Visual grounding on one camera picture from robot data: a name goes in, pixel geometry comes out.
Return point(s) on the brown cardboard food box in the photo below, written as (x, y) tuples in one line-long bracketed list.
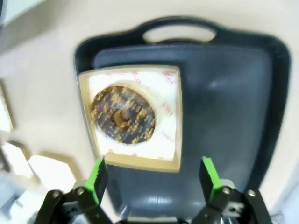
[(74, 168), (144, 164), (24, 145)]

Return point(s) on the white printed paper liner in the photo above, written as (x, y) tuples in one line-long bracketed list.
[(167, 130)]

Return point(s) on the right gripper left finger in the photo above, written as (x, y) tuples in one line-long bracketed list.
[(93, 186)]

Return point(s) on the chocolate sprinkled donut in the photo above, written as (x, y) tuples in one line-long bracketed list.
[(112, 109)]

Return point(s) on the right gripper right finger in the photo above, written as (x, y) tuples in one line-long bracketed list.
[(211, 182)]

